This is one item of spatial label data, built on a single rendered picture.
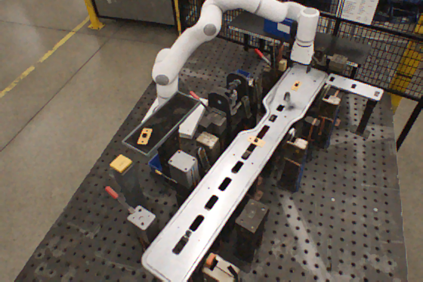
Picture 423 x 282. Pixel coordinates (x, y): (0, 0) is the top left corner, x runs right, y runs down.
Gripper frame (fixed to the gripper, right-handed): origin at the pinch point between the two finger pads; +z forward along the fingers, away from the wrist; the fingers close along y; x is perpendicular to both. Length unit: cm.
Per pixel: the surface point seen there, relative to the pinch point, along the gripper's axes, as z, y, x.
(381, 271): 42, 69, -60
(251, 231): 9, 20, -88
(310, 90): 12.0, 8.1, 0.4
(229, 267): 7, 20, -103
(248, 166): 12, 4, -61
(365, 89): 11.9, 32.9, 15.9
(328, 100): 7.5, 19.6, -7.6
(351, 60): 8.9, 19.2, 33.2
